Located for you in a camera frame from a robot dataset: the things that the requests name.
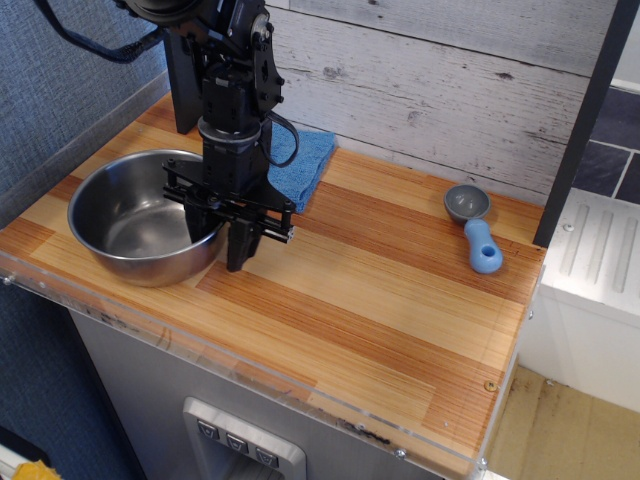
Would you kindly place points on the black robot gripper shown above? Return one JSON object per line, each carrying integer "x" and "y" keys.
{"x": 230, "y": 184}

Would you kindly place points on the silver toy fridge cabinet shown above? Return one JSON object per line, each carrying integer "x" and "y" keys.
{"x": 193, "y": 410}

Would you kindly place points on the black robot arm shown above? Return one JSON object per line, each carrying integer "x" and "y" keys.
{"x": 231, "y": 49}

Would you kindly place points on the grey blue measuring scoop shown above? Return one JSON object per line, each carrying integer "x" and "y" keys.
{"x": 467, "y": 205}

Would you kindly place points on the stainless steel bowl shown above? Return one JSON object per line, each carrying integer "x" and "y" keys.
{"x": 120, "y": 214}

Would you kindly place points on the white ridged appliance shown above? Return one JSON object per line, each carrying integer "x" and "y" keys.
{"x": 583, "y": 329}

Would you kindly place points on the left dark vertical post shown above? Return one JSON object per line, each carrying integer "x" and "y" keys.
{"x": 184, "y": 83}

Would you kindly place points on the right dark vertical post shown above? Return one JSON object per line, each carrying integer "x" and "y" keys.
{"x": 607, "y": 61}

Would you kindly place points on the yellow object at corner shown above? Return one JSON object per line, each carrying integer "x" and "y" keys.
{"x": 35, "y": 471}

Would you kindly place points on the blue folded cloth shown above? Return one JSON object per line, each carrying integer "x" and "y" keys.
{"x": 300, "y": 178}

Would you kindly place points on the dark vertical post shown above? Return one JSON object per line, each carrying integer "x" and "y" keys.
{"x": 184, "y": 83}
{"x": 607, "y": 61}

